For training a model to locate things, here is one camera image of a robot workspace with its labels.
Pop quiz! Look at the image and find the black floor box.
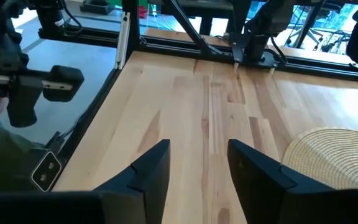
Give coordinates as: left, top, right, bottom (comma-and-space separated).
79, 0, 116, 16

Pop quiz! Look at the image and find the silver aluminium strip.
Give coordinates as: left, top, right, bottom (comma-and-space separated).
114, 11, 131, 70

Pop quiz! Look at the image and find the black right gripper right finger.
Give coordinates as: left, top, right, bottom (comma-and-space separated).
227, 138, 358, 224

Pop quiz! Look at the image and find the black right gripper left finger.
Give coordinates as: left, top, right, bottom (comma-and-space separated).
0, 138, 171, 224

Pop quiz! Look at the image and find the small red object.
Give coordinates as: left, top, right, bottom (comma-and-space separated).
138, 5, 149, 20

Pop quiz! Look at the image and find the tangle of black cables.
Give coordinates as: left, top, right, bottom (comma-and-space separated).
319, 29, 351, 55

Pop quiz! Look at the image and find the round woven beige placemat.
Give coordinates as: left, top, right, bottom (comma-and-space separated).
282, 126, 358, 191

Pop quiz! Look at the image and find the black office chair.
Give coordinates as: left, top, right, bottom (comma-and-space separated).
285, 6, 323, 48

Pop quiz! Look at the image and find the black background table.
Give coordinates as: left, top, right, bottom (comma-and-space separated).
154, 0, 239, 36

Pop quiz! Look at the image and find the silver extrusion end piece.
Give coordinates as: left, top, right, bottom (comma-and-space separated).
30, 151, 63, 192

